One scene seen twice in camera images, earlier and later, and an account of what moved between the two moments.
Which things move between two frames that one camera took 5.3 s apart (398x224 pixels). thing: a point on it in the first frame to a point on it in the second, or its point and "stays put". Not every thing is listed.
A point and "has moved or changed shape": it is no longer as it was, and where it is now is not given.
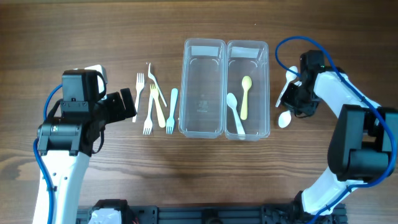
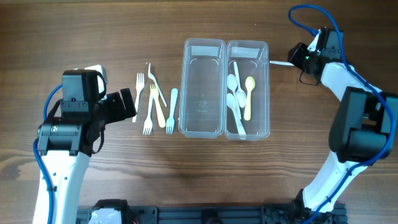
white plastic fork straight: (139, 84) stays put
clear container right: (251, 58) stays put
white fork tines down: (148, 125) stays put
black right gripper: (294, 98) to (298, 57)
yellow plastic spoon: (247, 83) has moved or changed shape
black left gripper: (115, 106) stays put
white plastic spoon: (290, 77) to (241, 98)
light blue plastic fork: (170, 122) stays put
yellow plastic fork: (160, 112) stays put
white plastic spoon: (284, 119) to (231, 82)
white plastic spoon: (232, 102) stays put
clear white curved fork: (154, 80) stays put
